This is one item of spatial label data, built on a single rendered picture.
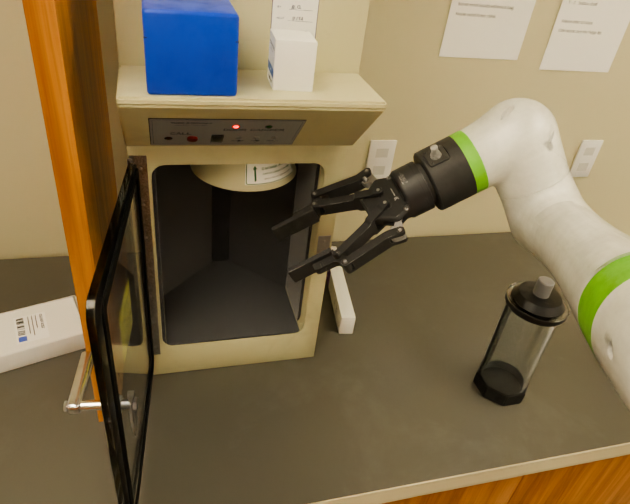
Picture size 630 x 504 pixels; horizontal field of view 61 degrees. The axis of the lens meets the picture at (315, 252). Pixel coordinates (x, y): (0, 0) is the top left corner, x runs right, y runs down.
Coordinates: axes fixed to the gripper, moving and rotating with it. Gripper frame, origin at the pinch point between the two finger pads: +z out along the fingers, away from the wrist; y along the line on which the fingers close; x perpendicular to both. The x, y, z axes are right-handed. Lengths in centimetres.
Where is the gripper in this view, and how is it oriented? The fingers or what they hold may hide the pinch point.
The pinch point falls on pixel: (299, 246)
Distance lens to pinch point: 79.4
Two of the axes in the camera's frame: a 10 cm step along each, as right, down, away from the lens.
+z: -8.9, 4.4, 0.9
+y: 3.1, 7.4, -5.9
